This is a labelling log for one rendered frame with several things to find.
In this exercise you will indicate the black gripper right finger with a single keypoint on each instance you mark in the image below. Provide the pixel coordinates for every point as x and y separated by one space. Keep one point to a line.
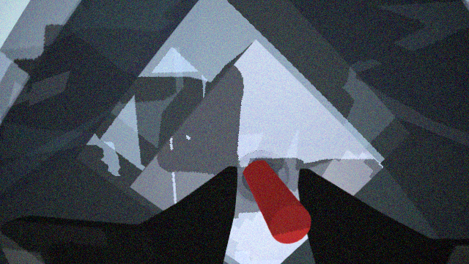
345 230

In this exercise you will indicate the red peg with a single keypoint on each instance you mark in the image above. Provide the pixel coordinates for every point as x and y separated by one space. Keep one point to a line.
287 220

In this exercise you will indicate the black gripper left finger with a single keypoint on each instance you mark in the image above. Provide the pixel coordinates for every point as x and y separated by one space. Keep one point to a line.
195 230

